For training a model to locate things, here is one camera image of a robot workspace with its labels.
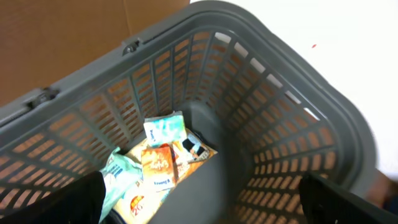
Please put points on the large beige snack bag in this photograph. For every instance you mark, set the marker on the large beige snack bag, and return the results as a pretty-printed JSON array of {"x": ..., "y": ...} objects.
[{"x": 140, "y": 203}]

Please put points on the teal white tissue pack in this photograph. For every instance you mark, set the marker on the teal white tissue pack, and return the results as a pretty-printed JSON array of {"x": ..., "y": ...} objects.
[{"x": 165, "y": 129}]

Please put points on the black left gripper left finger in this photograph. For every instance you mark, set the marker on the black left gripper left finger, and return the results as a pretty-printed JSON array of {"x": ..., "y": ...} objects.
[{"x": 78, "y": 202}]

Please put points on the orange tissue pack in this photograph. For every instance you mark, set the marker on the orange tissue pack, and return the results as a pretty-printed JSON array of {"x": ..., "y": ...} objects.
[{"x": 158, "y": 168}]

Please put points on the grey plastic shopping basket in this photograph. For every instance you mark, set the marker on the grey plastic shopping basket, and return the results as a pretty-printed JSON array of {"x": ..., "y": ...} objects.
[{"x": 267, "y": 113}]

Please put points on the mint green wipes pack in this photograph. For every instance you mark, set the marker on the mint green wipes pack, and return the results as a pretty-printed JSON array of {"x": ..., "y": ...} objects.
[{"x": 119, "y": 174}]

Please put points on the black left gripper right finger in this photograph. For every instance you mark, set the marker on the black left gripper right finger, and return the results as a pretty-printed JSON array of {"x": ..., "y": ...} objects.
[{"x": 325, "y": 202}]

